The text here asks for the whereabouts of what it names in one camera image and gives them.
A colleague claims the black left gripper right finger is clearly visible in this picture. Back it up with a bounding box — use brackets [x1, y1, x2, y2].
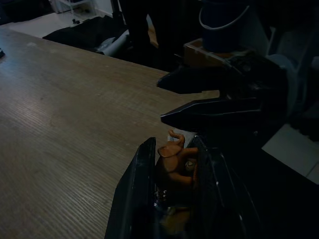
[186, 135, 263, 239]

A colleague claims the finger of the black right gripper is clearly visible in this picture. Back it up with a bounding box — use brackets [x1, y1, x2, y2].
[160, 97, 263, 130]
[157, 65, 240, 95]

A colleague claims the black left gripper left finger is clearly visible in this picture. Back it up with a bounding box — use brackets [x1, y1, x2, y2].
[104, 136, 160, 239]

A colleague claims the brown elephant figure keychain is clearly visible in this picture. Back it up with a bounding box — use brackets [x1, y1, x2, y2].
[154, 128, 200, 217]

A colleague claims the brown wooden box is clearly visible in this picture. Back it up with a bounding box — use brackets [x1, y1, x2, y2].
[183, 37, 253, 68]

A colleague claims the dark blue bucket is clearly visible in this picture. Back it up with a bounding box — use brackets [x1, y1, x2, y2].
[198, 0, 251, 52]

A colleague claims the person in black trousers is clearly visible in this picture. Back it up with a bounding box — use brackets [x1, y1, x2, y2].
[119, 0, 175, 52]

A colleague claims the grey rolled sheet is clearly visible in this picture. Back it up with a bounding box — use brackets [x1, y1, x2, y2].
[96, 33, 129, 57]

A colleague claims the black floor mat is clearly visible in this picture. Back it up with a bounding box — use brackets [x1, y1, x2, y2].
[42, 15, 129, 52]

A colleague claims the white shelf unit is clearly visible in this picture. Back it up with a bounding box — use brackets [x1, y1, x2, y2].
[48, 0, 97, 14]

